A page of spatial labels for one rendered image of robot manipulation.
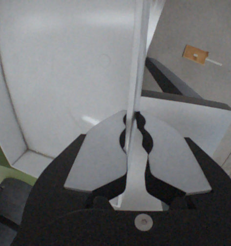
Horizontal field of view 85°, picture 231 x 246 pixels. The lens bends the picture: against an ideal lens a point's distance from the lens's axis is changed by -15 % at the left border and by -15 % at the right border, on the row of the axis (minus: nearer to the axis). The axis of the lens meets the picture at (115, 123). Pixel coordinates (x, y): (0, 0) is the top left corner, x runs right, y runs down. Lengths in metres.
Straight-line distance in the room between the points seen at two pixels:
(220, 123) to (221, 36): 0.98
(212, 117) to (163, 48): 0.84
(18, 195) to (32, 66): 0.27
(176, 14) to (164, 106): 0.91
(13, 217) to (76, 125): 0.25
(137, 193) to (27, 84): 0.39
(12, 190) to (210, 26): 1.30
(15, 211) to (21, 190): 0.05
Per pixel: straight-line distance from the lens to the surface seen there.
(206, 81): 1.28
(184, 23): 1.15
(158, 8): 0.25
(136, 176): 0.40
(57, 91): 0.19
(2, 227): 0.36
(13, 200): 0.37
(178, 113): 0.29
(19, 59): 0.22
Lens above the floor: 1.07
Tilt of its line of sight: 58 degrees down
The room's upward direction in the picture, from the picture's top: 173 degrees counter-clockwise
